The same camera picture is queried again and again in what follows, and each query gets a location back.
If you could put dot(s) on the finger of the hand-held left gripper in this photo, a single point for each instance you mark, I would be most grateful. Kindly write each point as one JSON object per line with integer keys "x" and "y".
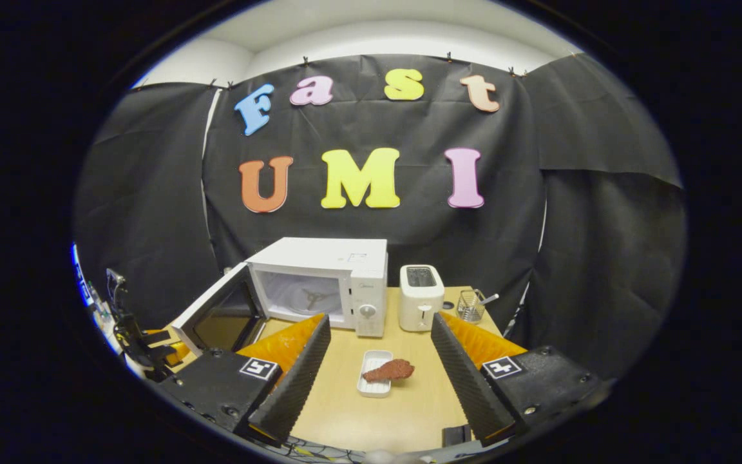
{"x": 155, "y": 336}
{"x": 174, "y": 353}

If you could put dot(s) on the striped straw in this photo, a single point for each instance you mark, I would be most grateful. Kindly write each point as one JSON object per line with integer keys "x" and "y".
{"x": 492, "y": 298}

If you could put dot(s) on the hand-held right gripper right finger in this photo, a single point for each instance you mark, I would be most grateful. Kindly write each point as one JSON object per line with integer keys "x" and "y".
{"x": 467, "y": 386}

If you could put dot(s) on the cream toaster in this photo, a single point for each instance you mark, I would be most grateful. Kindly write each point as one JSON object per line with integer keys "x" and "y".
{"x": 419, "y": 309}

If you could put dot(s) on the white microwave oven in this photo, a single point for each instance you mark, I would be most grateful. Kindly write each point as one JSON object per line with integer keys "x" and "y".
{"x": 319, "y": 251}

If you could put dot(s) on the white rectangular plate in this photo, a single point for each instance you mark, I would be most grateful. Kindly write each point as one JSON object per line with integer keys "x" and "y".
{"x": 373, "y": 390}

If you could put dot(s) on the red meat piece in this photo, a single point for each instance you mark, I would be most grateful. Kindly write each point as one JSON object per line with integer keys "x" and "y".
{"x": 393, "y": 370}

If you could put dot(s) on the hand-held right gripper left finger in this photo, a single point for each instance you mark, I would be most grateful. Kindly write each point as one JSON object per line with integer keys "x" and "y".
{"x": 294, "y": 386}

